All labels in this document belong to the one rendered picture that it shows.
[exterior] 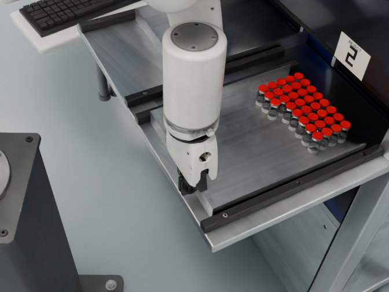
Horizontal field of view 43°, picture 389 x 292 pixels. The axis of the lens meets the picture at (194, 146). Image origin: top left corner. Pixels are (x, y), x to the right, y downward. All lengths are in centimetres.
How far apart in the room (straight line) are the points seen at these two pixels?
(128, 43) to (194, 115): 57
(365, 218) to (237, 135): 36
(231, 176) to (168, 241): 96
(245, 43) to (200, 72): 61
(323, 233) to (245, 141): 45
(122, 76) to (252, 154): 35
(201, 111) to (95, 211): 133
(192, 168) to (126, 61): 48
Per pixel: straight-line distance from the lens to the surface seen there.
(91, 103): 235
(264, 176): 95
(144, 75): 114
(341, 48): 105
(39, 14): 145
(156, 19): 130
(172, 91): 67
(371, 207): 115
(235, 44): 123
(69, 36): 140
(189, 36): 65
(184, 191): 88
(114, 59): 118
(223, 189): 92
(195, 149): 74
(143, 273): 182
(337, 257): 136
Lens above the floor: 163
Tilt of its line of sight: 49 degrees down
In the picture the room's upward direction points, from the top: 3 degrees clockwise
